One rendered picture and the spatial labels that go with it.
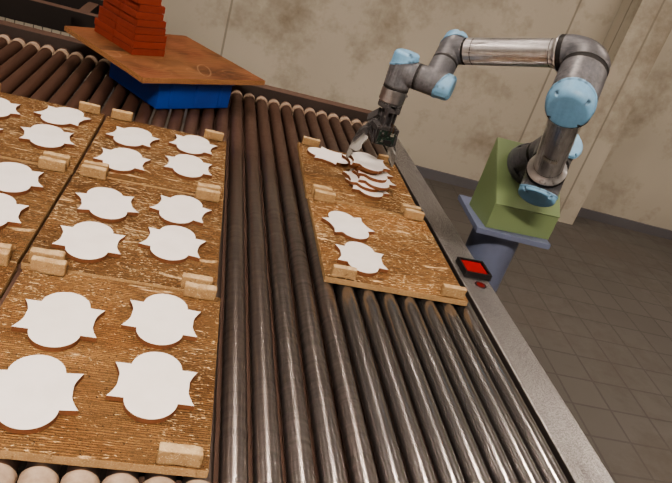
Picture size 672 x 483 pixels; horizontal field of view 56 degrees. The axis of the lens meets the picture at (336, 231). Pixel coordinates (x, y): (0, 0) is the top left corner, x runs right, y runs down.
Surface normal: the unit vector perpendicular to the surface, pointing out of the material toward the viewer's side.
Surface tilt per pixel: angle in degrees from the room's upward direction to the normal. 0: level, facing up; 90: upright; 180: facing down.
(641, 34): 90
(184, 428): 0
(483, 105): 90
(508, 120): 90
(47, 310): 0
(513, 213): 90
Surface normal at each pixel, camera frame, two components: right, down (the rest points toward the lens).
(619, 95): 0.06, 0.46
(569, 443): 0.28, -0.86
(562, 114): -0.45, 0.75
